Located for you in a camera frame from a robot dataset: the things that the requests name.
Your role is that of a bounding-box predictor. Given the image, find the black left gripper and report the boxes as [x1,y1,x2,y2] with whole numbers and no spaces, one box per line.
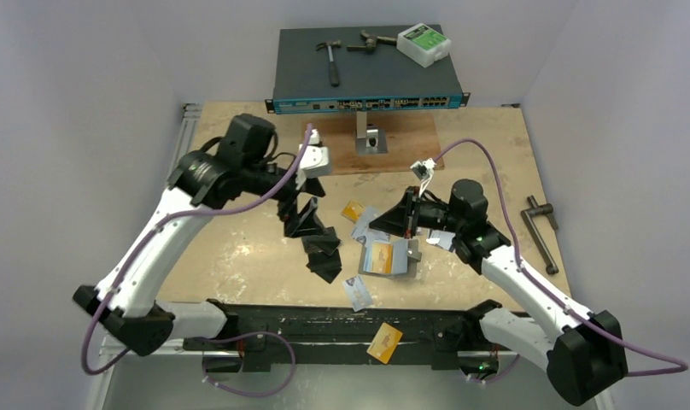
[243,159,329,236]

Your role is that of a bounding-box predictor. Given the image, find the black credit card stack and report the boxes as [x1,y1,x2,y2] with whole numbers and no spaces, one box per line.
[301,226,342,284]

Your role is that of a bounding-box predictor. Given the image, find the grey card holder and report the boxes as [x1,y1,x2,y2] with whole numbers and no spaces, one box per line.
[358,239,422,278]

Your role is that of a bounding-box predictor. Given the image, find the single silver credit card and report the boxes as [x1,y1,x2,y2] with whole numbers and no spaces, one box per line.
[342,275,373,312]

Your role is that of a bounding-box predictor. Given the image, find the single orange credit card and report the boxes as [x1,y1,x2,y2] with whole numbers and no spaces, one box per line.
[366,323,403,365]

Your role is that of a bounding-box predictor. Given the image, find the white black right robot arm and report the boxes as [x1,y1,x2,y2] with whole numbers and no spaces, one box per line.
[370,179,628,406]

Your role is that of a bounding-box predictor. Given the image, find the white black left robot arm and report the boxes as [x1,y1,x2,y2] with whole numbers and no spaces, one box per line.
[73,114,331,356]

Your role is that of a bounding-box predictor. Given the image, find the silver white credit card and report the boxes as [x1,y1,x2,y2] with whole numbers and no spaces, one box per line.
[350,206,389,246]

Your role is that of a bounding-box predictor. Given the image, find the grey metal stand base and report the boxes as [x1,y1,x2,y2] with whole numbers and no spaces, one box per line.
[355,111,388,155]

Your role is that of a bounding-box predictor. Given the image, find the brown wooden board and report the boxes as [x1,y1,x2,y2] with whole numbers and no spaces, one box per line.
[302,112,441,175]

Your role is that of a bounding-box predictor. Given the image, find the small hammer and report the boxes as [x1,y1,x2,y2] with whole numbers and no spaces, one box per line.
[315,40,342,87]

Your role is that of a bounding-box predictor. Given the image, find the white green plastic box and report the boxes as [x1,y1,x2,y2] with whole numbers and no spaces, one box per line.
[396,23,452,67]

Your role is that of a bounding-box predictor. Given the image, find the dark metal clamp tool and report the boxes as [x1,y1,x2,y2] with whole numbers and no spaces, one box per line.
[346,30,397,54]

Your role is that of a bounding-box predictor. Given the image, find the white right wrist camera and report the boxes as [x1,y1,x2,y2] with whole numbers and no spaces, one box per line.
[410,158,436,197]

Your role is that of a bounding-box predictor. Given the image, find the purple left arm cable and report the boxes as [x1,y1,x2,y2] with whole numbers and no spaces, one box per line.
[80,124,315,377]

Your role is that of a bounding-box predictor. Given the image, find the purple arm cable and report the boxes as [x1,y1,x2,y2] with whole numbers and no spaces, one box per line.
[432,138,690,378]
[80,124,315,377]

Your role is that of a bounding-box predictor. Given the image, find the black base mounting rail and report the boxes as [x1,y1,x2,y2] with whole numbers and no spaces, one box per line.
[183,300,501,372]

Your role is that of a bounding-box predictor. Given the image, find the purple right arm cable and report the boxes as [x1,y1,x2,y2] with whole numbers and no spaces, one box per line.
[432,138,690,378]

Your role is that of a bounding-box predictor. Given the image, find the metal crank handle tool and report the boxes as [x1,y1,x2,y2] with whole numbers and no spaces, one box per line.
[521,195,560,275]

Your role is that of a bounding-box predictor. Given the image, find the blue network switch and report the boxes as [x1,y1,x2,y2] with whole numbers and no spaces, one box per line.
[266,26,471,114]

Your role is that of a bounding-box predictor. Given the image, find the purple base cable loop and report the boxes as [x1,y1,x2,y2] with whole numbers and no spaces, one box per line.
[200,331,297,397]

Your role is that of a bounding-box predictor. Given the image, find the aluminium frame rail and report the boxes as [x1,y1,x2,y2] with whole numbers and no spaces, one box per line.
[85,102,203,410]

